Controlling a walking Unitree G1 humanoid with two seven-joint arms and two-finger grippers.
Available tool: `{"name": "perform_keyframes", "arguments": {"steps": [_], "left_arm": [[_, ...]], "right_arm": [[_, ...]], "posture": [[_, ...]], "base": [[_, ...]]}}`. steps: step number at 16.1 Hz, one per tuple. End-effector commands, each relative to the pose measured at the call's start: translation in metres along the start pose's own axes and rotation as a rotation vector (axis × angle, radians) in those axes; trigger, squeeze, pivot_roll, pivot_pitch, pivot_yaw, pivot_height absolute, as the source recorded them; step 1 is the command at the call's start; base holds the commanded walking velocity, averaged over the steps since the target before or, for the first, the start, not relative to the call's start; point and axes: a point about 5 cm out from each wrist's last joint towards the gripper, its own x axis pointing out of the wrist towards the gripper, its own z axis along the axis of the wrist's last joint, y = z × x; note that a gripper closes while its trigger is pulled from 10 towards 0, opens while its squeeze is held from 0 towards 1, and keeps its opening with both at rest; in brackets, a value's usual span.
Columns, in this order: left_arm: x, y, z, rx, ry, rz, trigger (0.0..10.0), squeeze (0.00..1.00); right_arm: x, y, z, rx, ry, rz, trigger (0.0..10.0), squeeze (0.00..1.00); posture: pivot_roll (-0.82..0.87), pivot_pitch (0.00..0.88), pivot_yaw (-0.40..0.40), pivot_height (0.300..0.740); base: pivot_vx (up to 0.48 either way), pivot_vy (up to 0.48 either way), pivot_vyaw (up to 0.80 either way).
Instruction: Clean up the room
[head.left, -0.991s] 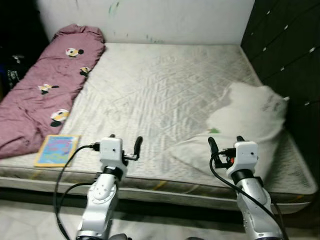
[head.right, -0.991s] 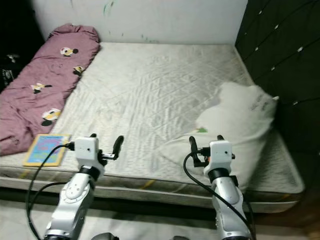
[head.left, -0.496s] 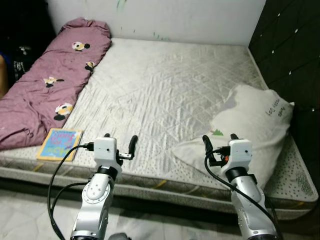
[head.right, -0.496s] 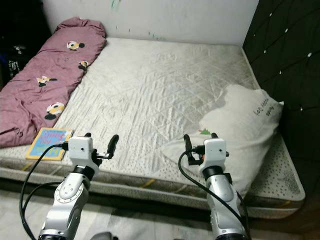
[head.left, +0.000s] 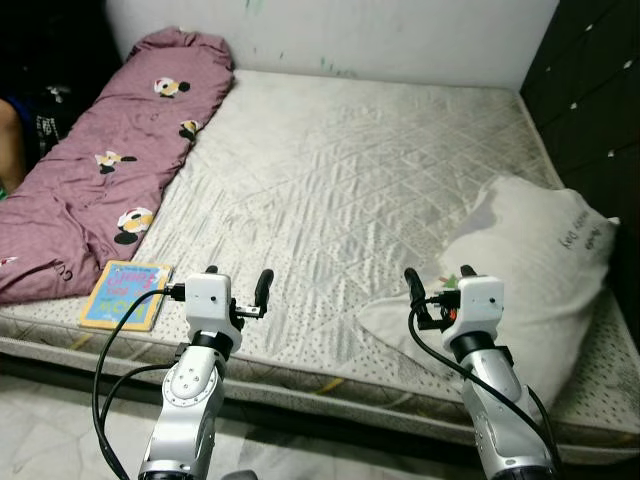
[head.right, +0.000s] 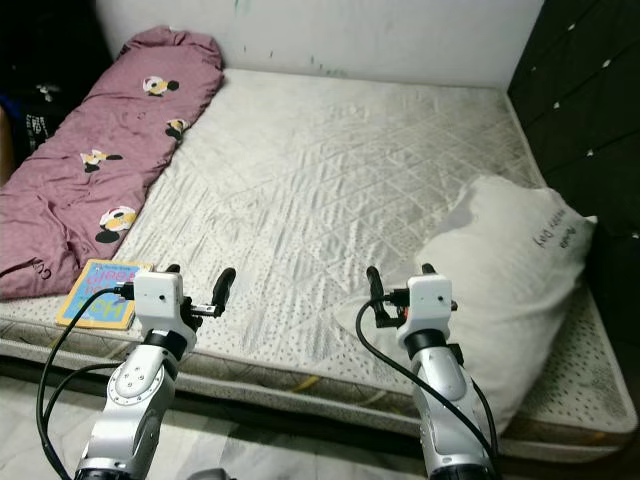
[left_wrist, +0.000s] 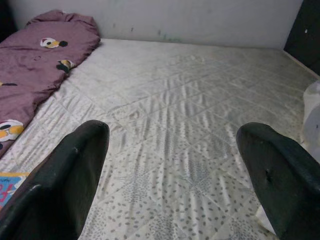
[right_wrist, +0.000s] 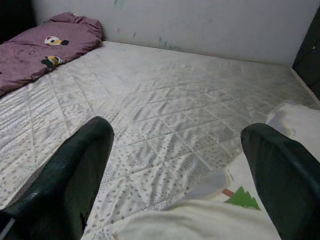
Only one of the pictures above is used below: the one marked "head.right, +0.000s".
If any black tufted headboard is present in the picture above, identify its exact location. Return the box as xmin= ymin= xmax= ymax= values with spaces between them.
xmin=508 ymin=0 xmax=640 ymax=346

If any white quilted mattress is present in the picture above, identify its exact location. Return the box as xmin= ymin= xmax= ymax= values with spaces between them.
xmin=0 ymin=68 xmax=640 ymax=461

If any yellow-bordered blue children's book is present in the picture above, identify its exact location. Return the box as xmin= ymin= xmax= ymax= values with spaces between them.
xmin=57 ymin=258 xmax=152 ymax=331

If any black printed bag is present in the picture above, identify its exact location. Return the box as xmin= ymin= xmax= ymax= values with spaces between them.
xmin=23 ymin=83 xmax=61 ymax=161

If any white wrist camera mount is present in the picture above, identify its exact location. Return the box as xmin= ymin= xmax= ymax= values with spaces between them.
xmin=133 ymin=270 xmax=187 ymax=331
xmin=395 ymin=275 xmax=457 ymax=338

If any person's bare limb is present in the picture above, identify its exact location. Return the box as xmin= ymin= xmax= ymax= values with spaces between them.
xmin=0 ymin=100 xmax=13 ymax=186

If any white pillow with tree print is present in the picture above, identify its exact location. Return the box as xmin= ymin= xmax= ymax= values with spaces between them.
xmin=335 ymin=176 xmax=599 ymax=436

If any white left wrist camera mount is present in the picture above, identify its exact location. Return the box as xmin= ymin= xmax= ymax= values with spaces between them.
xmin=133 ymin=270 xmax=187 ymax=331

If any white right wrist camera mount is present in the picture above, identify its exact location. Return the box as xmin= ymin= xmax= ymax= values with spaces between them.
xmin=395 ymin=275 xmax=457 ymax=338

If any purple cartoon-print blanket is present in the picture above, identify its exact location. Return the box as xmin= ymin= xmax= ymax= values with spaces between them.
xmin=0 ymin=25 xmax=226 ymax=301

